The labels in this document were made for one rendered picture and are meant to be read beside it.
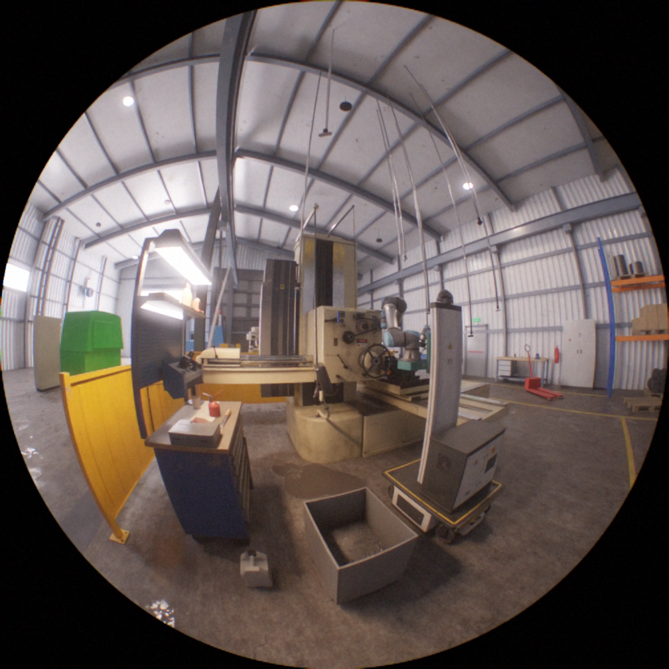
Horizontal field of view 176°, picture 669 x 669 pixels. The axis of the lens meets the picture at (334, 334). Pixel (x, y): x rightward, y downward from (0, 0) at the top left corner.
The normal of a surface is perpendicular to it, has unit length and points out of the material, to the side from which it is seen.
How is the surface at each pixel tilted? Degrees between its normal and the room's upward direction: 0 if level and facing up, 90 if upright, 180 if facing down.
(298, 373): 90
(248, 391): 90
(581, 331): 90
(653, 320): 90
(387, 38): 169
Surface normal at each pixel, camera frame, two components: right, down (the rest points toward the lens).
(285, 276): 0.38, -0.03
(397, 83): -0.18, 0.98
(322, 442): 0.04, -0.03
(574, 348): -0.93, -0.02
